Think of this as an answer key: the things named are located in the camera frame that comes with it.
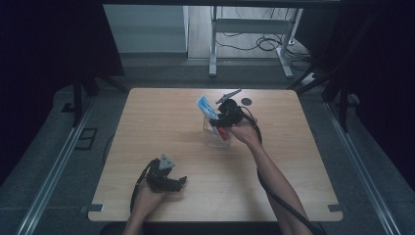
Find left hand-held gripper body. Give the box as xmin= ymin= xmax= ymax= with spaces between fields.
xmin=145 ymin=154 xmax=180 ymax=193

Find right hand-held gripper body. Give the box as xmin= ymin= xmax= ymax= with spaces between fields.
xmin=214 ymin=87 xmax=247 ymax=127

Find clear plastic cup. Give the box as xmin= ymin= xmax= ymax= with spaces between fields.
xmin=203 ymin=111 xmax=233 ymax=149

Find toothpaste tube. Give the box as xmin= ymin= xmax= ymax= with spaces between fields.
xmin=196 ymin=95 xmax=230 ymax=142

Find person's right hand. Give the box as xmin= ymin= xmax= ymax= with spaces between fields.
xmin=224 ymin=117 xmax=262 ymax=149

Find person's left hand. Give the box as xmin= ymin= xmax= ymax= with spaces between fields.
xmin=131 ymin=180 xmax=171 ymax=217

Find white power strip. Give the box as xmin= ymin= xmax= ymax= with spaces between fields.
xmin=300 ymin=72 xmax=319 ymax=86

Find black metal stand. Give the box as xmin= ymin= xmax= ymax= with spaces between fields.
xmin=286 ymin=63 xmax=360 ymax=133
xmin=61 ymin=69 xmax=130 ymax=128

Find dark curtain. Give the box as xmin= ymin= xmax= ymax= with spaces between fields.
xmin=0 ymin=0 xmax=125 ymax=185
xmin=293 ymin=0 xmax=415 ymax=192

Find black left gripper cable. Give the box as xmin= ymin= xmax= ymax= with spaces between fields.
xmin=129 ymin=159 xmax=157 ymax=213

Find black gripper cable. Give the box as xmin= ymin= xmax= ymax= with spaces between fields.
xmin=242 ymin=106 xmax=328 ymax=235
xmin=129 ymin=159 xmax=157 ymax=213

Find black floor cables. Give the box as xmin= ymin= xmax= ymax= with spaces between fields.
xmin=215 ymin=8 xmax=314 ymax=71

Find white desk frame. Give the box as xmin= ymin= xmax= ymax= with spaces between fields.
xmin=208 ymin=5 xmax=304 ymax=79

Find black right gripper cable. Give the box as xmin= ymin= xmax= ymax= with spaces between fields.
xmin=242 ymin=106 xmax=328 ymax=235

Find aluminium floor rail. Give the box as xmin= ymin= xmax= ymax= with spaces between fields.
xmin=323 ymin=101 xmax=401 ymax=235
xmin=15 ymin=97 xmax=96 ymax=235

